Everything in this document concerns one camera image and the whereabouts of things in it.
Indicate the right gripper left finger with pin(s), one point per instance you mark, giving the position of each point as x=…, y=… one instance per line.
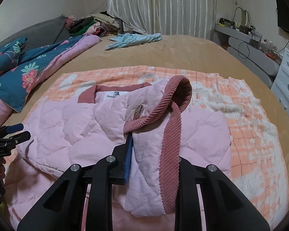
x=82, y=191

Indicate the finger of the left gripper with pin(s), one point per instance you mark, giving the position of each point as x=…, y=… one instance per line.
x=14, y=128
x=20, y=138

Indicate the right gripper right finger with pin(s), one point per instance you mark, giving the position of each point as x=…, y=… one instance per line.
x=207, y=199

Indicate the pink quilted jacket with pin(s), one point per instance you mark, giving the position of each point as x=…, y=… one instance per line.
x=165, y=124

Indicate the pile of mixed clothes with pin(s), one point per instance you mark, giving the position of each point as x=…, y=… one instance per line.
x=100, y=24

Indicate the blue floral pink quilt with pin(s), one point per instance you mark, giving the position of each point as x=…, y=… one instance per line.
x=34, y=67

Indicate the orange white checked blanket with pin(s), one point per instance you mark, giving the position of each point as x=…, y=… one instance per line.
x=80, y=118

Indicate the blue floral pillow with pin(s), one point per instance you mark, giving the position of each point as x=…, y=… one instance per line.
x=10, y=53

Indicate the grey pillow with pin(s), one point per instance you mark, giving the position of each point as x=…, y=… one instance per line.
x=41, y=34

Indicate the white drawer cabinet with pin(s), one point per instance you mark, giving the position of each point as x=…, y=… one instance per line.
x=280, y=87

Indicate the light blue garment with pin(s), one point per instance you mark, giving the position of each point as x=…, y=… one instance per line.
x=132, y=39

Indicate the tan bed sheet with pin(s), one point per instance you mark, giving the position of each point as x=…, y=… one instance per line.
x=183, y=52

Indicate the striped beige curtain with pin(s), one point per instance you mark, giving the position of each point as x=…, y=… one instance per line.
x=168, y=17

